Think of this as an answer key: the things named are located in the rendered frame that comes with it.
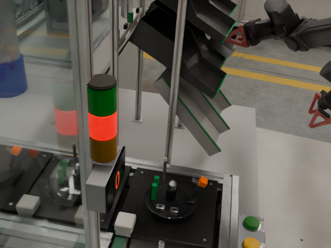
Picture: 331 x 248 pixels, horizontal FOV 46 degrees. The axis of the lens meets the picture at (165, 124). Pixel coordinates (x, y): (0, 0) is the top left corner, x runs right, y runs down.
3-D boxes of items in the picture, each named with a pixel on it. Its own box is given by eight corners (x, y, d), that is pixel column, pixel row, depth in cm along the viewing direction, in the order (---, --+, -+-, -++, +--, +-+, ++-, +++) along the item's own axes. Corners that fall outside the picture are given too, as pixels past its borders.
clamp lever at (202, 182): (194, 197, 101) (208, 178, 97) (194, 202, 99) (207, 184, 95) (182, 191, 101) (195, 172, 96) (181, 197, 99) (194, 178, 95)
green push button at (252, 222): (258, 222, 101) (259, 217, 100) (258, 233, 98) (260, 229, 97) (243, 219, 102) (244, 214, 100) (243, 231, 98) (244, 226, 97)
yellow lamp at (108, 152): (120, 148, 73) (120, 127, 70) (112, 165, 69) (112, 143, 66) (94, 144, 74) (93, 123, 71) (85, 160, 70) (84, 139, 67)
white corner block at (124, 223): (136, 224, 98) (136, 213, 96) (131, 238, 94) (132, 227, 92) (118, 221, 98) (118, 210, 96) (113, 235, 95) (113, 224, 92)
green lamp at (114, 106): (120, 104, 68) (120, 78, 65) (112, 119, 63) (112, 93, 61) (92, 99, 68) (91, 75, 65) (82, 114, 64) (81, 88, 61)
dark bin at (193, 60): (222, 79, 116) (237, 61, 112) (212, 99, 106) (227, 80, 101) (146, 25, 116) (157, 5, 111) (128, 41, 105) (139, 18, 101)
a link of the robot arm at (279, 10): (298, 54, 106) (320, 31, 105) (285, 29, 98) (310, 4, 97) (269, 36, 114) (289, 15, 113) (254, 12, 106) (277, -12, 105)
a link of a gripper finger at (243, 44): (219, 30, 116) (248, 23, 111) (227, 26, 122) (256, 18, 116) (224, 52, 118) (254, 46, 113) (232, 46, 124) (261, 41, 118)
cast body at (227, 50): (231, 55, 124) (243, 38, 120) (226, 58, 121) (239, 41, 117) (211, 39, 126) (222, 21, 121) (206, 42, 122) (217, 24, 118)
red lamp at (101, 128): (120, 127, 70) (120, 104, 68) (112, 143, 66) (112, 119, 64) (93, 122, 71) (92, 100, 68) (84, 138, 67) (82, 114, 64)
